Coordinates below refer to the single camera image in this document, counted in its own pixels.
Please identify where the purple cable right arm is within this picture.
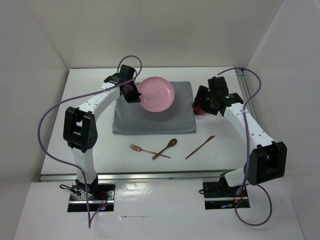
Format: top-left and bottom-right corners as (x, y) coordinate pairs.
(216, 66), (274, 226)

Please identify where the pink plate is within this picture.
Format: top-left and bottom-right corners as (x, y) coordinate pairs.
(137, 76), (175, 113)

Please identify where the grey cloth placemat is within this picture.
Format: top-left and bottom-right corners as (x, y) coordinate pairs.
(112, 81), (196, 135)

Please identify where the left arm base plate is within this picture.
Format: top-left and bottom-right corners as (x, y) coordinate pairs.
(67, 182), (116, 213)

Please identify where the aluminium rail right side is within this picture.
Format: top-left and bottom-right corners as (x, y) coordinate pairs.
(234, 66), (273, 171)

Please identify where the copper fork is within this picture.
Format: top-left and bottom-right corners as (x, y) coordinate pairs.
(129, 144), (157, 155)

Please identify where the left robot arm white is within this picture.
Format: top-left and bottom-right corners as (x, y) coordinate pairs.
(63, 64), (141, 200)

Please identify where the copper knife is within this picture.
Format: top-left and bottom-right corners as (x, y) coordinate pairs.
(185, 135), (215, 160)

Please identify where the red mug black handle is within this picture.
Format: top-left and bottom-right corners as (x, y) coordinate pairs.
(193, 97), (206, 116)

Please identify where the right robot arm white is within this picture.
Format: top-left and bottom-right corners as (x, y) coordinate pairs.
(192, 77), (287, 196)

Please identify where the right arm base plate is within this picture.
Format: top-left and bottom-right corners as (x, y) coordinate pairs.
(198, 182), (251, 210)

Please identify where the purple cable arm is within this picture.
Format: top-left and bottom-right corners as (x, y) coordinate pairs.
(216, 66), (274, 226)
(36, 55), (143, 229)

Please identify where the aluminium rail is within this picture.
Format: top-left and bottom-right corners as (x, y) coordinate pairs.
(39, 169), (234, 183)
(234, 66), (273, 171)

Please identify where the aluminium rail front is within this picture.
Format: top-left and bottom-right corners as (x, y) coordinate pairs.
(39, 169), (234, 183)

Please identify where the brown wooden spoon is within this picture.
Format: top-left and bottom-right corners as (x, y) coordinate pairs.
(152, 138), (178, 160)

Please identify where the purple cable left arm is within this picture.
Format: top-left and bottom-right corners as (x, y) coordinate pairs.
(36, 55), (143, 229)

